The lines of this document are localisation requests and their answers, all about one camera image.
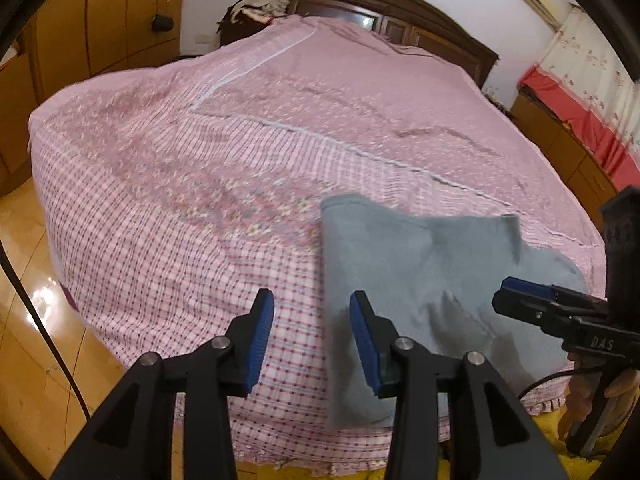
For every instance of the person's right hand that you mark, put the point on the person's right hand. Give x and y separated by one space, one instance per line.
580 405

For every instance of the pile of clothes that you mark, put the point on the pile of clothes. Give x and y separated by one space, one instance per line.
255 7

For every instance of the red cloth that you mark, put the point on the red cloth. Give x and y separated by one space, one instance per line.
575 110

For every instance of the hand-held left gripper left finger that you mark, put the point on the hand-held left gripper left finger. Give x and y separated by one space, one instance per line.
260 340

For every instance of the small black device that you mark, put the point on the small black device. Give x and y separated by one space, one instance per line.
162 23

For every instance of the floral curtain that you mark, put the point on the floral curtain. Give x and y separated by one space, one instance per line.
595 55

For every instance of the pink checked bedspread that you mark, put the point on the pink checked bedspread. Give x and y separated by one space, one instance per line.
200 170

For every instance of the wooden wardrobe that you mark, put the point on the wooden wardrobe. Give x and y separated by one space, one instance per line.
90 25

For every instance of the low wooden cabinet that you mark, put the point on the low wooden cabinet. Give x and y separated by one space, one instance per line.
560 145

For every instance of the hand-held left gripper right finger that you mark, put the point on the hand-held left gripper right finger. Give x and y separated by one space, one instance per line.
362 350

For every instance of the grey pants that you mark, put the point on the grey pants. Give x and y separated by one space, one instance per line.
410 270

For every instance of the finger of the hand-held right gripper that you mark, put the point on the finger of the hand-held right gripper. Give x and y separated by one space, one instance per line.
530 286
525 312

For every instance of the dark wooden headboard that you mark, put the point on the dark wooden headboard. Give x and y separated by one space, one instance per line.
425 20

